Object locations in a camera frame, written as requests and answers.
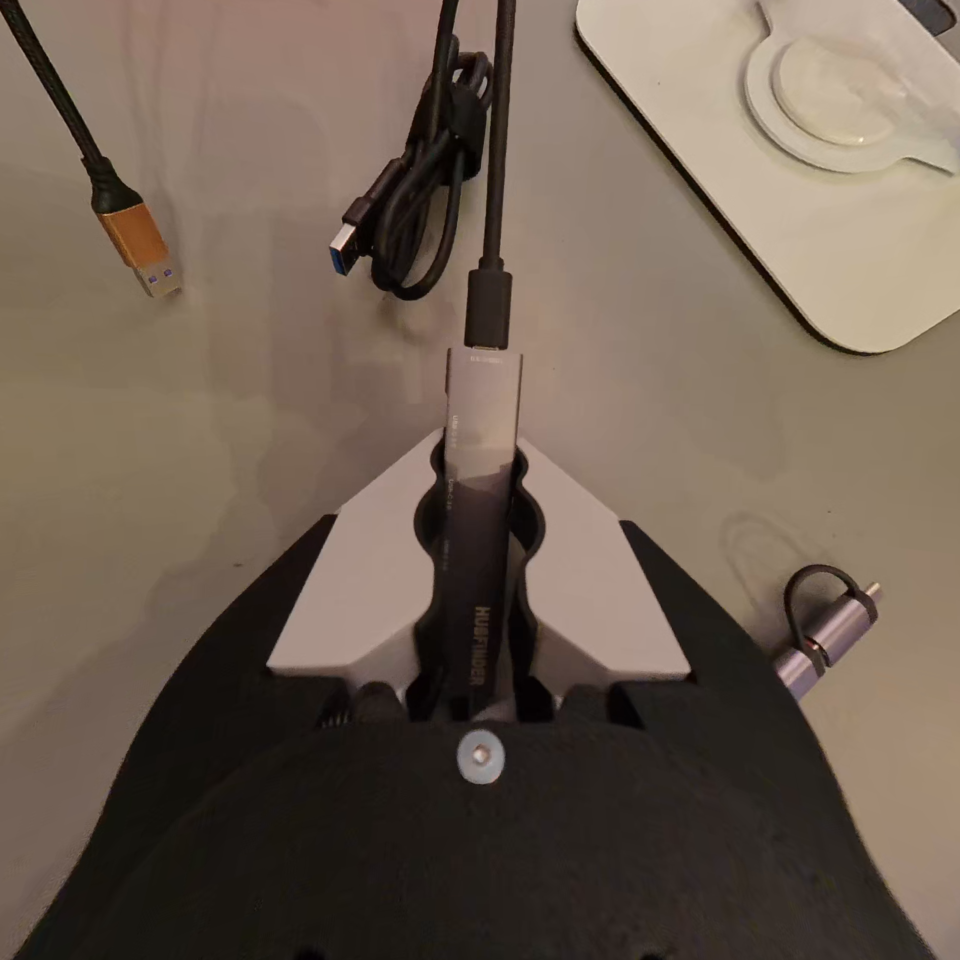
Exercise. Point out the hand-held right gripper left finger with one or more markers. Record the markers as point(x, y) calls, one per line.
point(353, 600)

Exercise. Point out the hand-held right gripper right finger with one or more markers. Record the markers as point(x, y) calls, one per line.
point(615, 600)

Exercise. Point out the small dark grey usb hub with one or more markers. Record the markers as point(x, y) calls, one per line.
point(483, 435)

